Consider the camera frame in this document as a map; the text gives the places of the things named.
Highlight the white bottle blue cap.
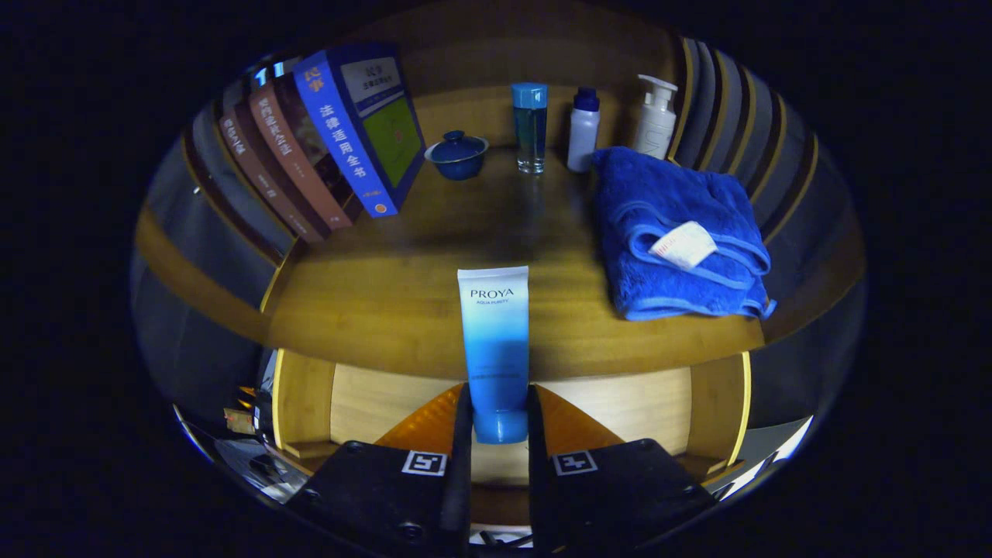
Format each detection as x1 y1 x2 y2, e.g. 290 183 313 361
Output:
567 87 601 174

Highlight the wooden countertop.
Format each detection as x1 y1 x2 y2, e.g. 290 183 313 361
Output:
260 85 768 382

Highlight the white pump bottle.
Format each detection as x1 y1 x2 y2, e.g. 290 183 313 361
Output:
632 74 679 160

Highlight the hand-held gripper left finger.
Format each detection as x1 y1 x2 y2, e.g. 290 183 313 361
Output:
285 382 475 555

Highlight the blue glass bottle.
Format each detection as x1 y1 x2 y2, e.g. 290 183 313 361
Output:
511 82 549 174

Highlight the blue cosmetic tube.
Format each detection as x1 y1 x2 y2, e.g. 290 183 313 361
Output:
457 266 531 445

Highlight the wooden drawer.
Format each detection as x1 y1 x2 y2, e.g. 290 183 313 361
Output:
271 349 753 528

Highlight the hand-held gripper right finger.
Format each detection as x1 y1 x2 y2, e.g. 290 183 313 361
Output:
527 384 718 555

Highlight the blue folded towel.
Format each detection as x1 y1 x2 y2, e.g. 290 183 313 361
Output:
592 146 777 322

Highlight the brown book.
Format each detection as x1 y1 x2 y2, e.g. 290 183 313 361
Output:
248 74 363 231
217 105 326 245

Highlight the wooden cabinet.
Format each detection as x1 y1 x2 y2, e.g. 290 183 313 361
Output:
133 0 867 497

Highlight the blue book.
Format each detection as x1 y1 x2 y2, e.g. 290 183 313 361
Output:
293 43 427 219

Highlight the blue lidded teacup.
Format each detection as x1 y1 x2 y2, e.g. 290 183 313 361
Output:
424 130 491 181

